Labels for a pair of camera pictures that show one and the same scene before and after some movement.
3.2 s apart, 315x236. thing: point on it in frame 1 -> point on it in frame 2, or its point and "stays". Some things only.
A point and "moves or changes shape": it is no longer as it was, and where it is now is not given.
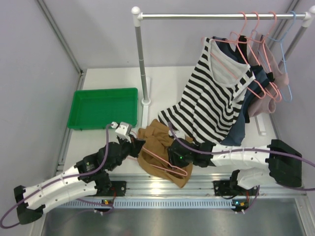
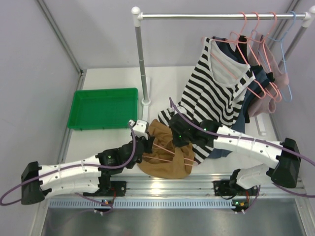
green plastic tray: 94,109 stays
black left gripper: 134,145 -> 148,143
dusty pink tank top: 260,54 stays
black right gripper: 173,162 -> 177,142
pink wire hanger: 161,158 -> 194,162
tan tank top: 152,154 moves or changes shape
